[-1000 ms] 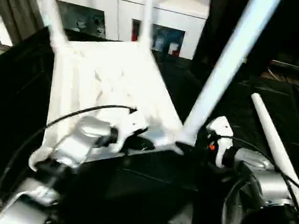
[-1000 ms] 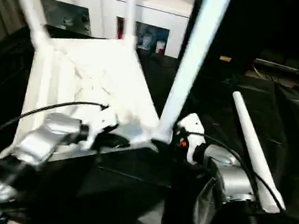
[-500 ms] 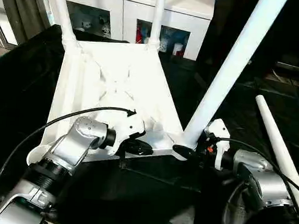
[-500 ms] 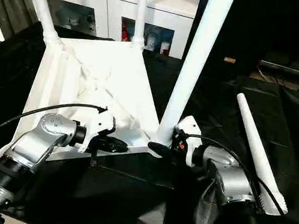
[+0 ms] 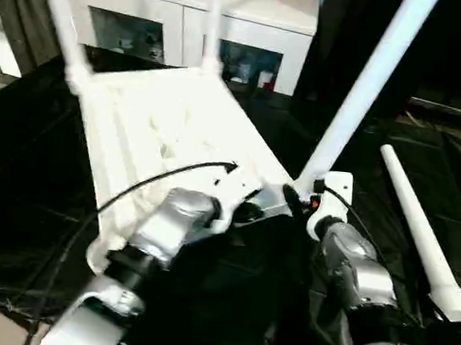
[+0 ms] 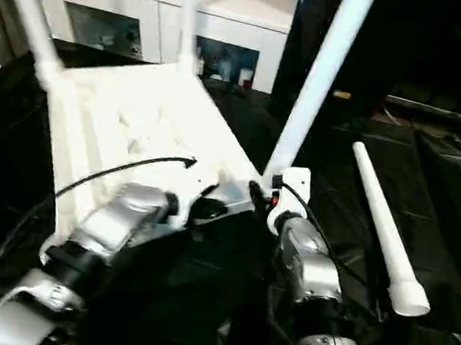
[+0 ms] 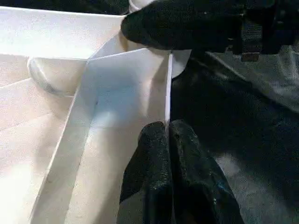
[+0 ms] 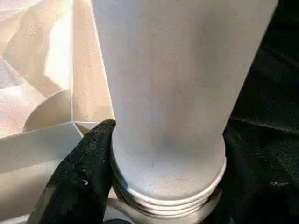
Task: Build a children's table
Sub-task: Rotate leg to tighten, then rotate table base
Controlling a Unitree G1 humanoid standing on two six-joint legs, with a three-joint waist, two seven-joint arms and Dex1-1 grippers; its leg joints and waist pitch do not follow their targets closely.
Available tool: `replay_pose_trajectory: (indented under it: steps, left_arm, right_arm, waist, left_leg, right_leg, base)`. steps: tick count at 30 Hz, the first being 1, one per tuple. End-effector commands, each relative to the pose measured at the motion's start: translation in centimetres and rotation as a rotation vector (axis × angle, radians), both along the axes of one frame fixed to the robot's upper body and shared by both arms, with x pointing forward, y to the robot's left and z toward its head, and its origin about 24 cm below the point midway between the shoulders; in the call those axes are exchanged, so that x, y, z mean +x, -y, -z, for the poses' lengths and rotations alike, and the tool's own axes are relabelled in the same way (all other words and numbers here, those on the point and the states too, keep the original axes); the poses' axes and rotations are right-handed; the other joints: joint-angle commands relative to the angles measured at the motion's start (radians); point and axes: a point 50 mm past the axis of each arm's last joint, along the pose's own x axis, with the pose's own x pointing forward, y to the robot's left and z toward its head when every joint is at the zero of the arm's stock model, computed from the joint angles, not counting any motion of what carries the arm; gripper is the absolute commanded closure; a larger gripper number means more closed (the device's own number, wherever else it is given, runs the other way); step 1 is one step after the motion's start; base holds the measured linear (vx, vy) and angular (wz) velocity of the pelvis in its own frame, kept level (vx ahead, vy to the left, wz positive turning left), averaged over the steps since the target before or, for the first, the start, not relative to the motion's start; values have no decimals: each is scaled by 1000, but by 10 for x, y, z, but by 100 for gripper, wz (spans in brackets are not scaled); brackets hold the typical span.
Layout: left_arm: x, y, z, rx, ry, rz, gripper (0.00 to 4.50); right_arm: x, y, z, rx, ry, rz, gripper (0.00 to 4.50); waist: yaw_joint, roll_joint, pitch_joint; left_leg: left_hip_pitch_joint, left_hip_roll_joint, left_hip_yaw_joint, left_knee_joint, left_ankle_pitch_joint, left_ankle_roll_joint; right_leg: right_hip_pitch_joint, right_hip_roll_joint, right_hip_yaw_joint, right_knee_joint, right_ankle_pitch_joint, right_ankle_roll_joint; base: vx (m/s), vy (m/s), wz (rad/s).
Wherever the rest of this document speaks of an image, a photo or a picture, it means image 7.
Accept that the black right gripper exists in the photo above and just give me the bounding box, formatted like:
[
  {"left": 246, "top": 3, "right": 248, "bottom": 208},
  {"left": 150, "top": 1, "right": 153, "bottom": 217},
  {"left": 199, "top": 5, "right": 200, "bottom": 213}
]
[{"left": 224, "top": 0, "right": 299, "bottom": 63}]

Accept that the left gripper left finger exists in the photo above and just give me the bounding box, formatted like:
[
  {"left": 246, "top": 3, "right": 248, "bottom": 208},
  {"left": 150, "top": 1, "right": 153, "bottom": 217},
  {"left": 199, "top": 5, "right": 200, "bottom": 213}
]
[{"left": 116, "top": 121, "right": 171, "bottom": 224}]

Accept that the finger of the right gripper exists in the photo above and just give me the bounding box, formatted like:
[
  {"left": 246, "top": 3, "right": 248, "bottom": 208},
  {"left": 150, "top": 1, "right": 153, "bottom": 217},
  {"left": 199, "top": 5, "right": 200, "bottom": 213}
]
[{"left": 120, "top": 0, "right": 244, "bottom": 53}]

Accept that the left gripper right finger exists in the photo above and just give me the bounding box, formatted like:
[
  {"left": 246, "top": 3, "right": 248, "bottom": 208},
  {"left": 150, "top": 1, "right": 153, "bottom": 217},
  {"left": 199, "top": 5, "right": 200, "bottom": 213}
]
[{"left": 168, "top": 119, "right": 244, "bottom": 224}]

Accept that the white plastic table leg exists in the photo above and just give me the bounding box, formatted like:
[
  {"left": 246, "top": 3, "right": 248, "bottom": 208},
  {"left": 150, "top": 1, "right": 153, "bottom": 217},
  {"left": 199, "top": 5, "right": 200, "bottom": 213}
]
[{"left": 128, "top": 0, "right": 157, "bottom": 14}]

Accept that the white plastic table top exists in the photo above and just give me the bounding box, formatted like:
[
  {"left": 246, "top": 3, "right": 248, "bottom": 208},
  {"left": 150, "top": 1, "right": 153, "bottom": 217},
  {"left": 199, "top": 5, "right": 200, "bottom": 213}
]
[{"left": 0, "top": 6, "right": 193, "bottom": 224}]

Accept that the black plastic mat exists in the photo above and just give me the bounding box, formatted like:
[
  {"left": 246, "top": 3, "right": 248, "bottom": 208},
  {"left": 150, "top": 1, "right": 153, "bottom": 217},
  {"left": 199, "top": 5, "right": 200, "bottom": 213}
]
[{"left": 0, "top": 0, "right": 299, "bottom": 224}]

